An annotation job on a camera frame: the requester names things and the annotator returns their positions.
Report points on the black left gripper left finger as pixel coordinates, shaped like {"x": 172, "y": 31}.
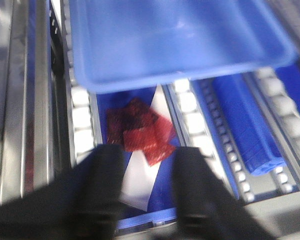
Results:
{"x": 81, "y": 204}

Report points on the white roller track right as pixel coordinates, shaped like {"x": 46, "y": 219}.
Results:
{"x": 284, "y": 105}

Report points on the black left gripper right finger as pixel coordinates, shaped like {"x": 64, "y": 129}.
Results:
{"x": 205, "y": 209}

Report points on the blue lower bin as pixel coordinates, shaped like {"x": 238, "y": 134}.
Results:
{"x": 161, "y": 207}

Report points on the blue rolled bag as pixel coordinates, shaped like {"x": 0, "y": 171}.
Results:
{"x": 254, "y": 140}

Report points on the white roller track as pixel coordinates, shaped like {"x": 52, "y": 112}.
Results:
{"x": 83, "y": 108}
{"x": 284, "y": 105}
{"x": 195, "y": 123}

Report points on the blue plastic tray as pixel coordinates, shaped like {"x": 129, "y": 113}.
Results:
{"x": 120, "y": 45}

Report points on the white paper sheet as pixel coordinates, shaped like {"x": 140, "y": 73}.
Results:
{"x": 138, "y": 181}

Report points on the red mesh packets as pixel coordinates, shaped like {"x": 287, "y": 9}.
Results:
{"x": 138, "y": 127}

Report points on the silver shelf frame rail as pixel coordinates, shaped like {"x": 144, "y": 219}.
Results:
{"x": 31, "y": 96}

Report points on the white roller track middle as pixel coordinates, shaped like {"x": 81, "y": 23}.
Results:
{"x": 195, "y": 123}

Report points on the white roller track left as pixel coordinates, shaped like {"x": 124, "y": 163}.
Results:
{"x": 83, "y": 108}

